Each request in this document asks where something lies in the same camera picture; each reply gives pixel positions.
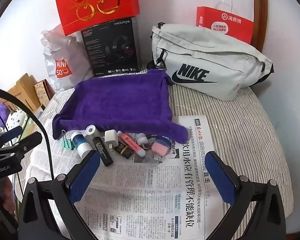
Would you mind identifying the patterned brown box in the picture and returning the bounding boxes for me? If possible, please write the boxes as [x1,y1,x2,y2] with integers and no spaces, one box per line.
[34,79,56,106]

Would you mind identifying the black and gold small box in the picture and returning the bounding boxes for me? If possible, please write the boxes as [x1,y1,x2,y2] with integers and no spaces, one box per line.
[114,142,134,159]

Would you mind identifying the long black box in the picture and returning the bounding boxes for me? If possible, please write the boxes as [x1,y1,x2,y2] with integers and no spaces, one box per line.
[92,137,114,167]

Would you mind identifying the white tape roll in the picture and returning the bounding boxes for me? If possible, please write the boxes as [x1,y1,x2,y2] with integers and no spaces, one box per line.
[86,125,98,138]

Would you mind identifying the pink tube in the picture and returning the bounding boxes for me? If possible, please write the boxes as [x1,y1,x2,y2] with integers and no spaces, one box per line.
[118,131,145,157]

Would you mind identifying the white dotted cloth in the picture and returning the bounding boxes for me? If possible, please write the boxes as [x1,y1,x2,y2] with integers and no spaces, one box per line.
[5,110,28,131]

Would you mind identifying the light wooden furniture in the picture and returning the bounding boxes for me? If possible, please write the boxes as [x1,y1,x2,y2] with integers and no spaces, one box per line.
[7,73,44,113]

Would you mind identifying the white charger plug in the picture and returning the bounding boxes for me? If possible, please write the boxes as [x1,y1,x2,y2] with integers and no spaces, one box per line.
[104,129,119,152]

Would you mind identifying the white plastic bag red label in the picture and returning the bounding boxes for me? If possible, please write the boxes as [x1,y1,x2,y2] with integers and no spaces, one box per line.
[41,24,94,92]

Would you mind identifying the clear plastic suction cup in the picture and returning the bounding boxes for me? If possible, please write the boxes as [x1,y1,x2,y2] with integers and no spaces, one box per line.
[134,153,163,167]

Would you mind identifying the red gift bag gold print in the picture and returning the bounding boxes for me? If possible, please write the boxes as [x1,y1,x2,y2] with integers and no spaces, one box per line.
[54,0,141,37]

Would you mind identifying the striped bed sheet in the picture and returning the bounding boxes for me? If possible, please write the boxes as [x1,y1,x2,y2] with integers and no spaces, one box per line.
[5,64,294,240]

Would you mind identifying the small white and blue cap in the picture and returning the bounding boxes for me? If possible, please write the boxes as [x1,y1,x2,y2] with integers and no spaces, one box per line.
[136,133,149,151]

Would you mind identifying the red paper bag white handles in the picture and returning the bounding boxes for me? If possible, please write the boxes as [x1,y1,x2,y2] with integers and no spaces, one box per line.
[196,0,255,46]

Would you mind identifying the black headphone box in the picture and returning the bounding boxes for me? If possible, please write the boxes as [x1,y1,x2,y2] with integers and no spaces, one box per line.
[80,17,142,78]

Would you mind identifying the brown wooden headboard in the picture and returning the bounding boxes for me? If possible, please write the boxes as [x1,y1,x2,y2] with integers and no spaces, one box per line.
[250,0,269,53]

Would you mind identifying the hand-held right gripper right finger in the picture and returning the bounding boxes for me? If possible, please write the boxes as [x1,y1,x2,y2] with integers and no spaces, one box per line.
[204,151,288,240]

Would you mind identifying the grey waist bag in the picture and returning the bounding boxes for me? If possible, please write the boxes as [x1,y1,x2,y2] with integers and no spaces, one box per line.
[149,22,275,102]

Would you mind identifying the purple towel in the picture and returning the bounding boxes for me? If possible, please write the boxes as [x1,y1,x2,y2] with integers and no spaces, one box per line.
[52,68,188,143]

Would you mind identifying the green binder clip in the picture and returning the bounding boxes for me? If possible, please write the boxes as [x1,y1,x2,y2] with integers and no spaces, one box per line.
[61,130,74,152]

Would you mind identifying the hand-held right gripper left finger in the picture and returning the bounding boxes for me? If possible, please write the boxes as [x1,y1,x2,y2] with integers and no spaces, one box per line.
[18,150,102,240]

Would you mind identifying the newspaper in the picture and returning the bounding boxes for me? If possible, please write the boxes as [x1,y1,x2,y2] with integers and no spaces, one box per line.
[22,116,227,240]

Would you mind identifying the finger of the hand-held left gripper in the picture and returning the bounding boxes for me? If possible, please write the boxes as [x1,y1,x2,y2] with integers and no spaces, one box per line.
[0,131,43,159]
[0,126,24,147]

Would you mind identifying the blue and white bottle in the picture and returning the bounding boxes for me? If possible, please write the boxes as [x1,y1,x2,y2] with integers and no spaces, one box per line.
[70,131,94,159]

